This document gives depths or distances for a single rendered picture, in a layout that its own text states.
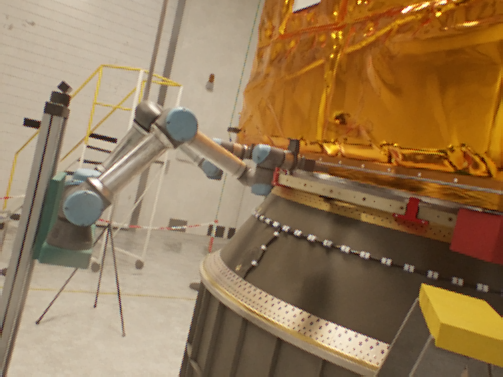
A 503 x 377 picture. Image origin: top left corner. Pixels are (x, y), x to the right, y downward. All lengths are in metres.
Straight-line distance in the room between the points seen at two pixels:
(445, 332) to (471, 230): 0.71
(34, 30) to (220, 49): 3.26
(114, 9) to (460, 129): 8.37
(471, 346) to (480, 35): 1.03
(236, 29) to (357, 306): 8.87
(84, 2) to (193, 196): 3.94
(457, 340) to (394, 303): 0.87
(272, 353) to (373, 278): 0.46
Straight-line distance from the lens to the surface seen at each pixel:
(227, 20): 10.34
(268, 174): 1.89
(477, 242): 1.67
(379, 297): 1.89
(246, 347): 2.10
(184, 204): 10.03
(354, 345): 1.84
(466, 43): 1.79
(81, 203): 1.70
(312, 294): 1.95
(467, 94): 1.71
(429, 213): 1.95
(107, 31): 9.53
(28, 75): 9.30
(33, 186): 2.00
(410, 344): 1.41
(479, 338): 1.04
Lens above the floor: 1.72
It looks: 2 degrees down
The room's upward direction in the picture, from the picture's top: 13 degrees clockwise
